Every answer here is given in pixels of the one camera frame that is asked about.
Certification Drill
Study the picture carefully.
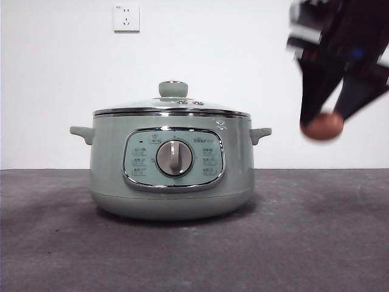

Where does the brown egg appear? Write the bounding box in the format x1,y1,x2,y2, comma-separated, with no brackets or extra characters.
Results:
300,113,345,142

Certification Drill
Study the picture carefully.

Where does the glass lid with green knob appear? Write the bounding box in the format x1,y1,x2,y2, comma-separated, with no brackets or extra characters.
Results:
92,80,252,118

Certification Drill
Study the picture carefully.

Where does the pale green electric cooking pot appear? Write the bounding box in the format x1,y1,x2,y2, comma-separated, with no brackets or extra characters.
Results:
69,114,272,221

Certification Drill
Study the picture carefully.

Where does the white wall socket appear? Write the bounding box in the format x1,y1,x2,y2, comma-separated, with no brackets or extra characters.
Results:
113,4,142,34

